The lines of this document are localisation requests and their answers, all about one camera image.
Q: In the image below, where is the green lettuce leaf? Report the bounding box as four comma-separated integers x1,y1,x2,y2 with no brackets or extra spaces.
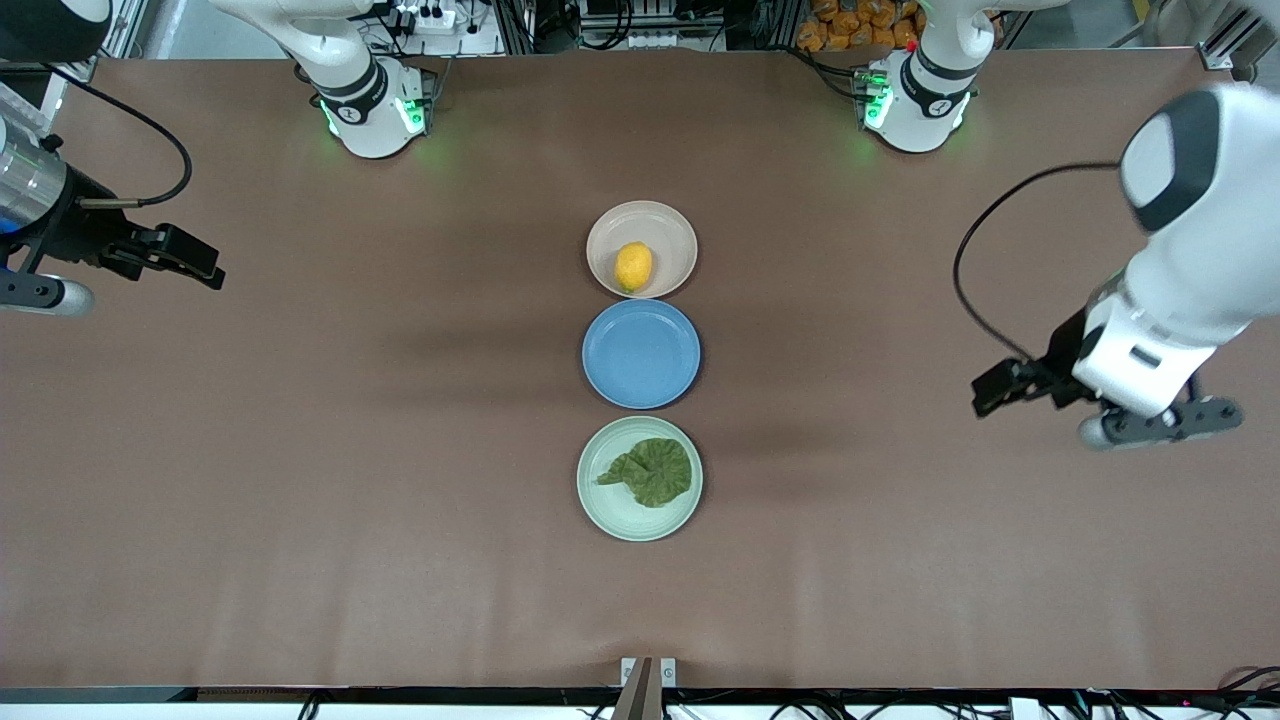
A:
597,438,694,509

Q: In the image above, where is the yellow lemon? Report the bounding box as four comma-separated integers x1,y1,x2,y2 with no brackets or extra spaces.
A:
614,241,654,294

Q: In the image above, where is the blue plate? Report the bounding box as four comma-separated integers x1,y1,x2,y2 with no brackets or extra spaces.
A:
582,298,702,410

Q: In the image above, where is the beige plate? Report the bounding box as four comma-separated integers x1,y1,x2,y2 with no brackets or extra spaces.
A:
586,200,699,300

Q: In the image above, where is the bag of orange fruit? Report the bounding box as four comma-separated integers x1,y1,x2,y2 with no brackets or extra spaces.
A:
797,0,923,53

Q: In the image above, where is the pale green plate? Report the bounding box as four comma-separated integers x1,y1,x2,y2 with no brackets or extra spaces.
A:
577,416,704,543

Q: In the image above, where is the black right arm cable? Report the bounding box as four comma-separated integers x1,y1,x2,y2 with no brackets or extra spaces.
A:
40,62,193,209

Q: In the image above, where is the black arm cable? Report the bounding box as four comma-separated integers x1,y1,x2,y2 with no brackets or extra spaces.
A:
952,160,1126,363
40,62,193,209

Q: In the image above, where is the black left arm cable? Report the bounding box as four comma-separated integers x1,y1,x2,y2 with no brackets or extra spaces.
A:
952,160,1126,363

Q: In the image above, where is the aluminium frame profile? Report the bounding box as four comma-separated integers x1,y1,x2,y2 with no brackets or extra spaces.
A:
60,0,151,83
1195,0,1280,73

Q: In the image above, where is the black base cable bundle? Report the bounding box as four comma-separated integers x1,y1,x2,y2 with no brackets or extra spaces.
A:
790,40,871,101

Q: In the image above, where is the grey metal bracket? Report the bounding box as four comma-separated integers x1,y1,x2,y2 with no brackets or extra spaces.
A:
620,657,678,720

